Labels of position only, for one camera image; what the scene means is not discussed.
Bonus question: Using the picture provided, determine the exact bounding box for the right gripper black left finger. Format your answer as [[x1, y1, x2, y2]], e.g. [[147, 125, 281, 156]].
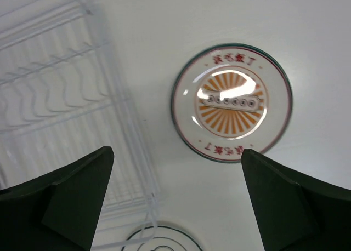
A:
[[1, 146, 114, 250]]

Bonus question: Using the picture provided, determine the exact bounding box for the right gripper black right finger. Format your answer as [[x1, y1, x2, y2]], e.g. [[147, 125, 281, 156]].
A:
[[241, 149, 350, 250]]

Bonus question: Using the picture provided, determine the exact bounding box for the orange sunburst plate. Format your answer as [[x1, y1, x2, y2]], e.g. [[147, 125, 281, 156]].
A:
[[171, 43, 293, 163]]

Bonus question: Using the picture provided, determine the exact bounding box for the white plate green rim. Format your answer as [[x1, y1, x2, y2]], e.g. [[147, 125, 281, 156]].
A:
[[120, 221, 205, 251]]

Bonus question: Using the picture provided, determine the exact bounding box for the white wire dish rack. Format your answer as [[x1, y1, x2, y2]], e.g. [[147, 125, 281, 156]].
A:
[[1, 0, 158, 250]]

